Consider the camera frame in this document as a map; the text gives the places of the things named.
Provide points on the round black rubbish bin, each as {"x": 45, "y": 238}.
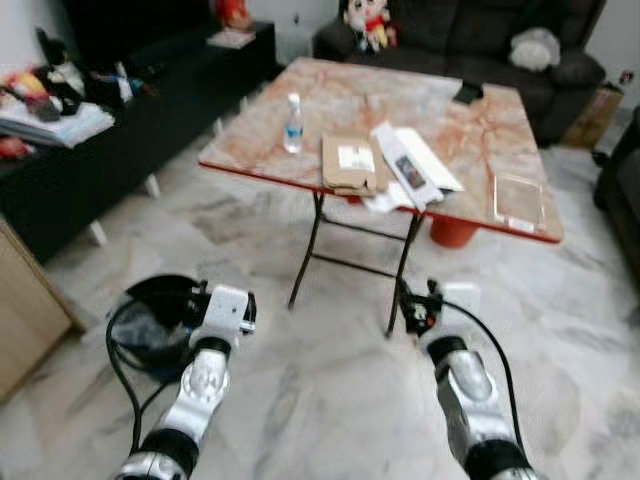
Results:
{"x": 150, "y": 292}

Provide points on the crumpled white paper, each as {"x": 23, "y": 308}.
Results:
{"x": 385, "y": 202}

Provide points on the white box with dark picture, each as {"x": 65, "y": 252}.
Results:
{"x": 408, "y": 170}

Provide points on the brown cardboard parcel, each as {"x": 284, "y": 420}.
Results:
{"x": 340, "y": 170}

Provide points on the clear plastic water bottle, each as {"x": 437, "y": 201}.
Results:
{"x": 293, "y": 125}

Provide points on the black low cabinet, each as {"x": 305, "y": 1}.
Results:
{"x": 160, "y": 130}

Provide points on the marble-pattern folding table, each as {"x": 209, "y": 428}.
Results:
{"x": 400, "y": 95}

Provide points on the light wooden furniture panel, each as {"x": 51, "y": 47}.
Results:
{"x": 30, "y": 310}

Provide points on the small black pouch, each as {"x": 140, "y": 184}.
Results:
{"x": 468, "y": 93}

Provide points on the dark fabric armchair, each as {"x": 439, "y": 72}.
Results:
{"x": 620, "y": 200}

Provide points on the brown cardboard box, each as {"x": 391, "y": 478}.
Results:
{"x": 590, "y": 118}

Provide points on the white paper stack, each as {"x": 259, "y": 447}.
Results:
{"x": 60, "y": 125}

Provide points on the dark fabric sofa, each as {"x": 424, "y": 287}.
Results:
{"x": 460, "y": 40}

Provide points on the pale flat book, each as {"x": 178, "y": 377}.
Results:
{"x": 232, "y": 39}

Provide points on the grey white plush cushion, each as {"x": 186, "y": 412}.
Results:
{"x": 535, "y": 50}

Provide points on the cartoon plush doll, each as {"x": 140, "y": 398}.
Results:
{"x": 368, "y": 25}

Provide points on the red toy figure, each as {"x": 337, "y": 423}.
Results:
{"x": 233, "y": 13}

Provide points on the black toy figure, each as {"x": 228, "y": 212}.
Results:
{"x": 62, "y": 70}

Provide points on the black television screen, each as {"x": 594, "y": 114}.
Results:
{"x": 130, "y": 25}

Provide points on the colourful toy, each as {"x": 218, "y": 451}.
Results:
{"x": 25, "y": 90}

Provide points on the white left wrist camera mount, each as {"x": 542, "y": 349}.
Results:
{"x": 226, "y": 312}

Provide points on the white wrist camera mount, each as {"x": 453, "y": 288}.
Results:
{"x": 226, "y": 312}
{"x": 462, "y": 298}

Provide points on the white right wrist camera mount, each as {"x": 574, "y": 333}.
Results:
{"x": 462, "y": 298}

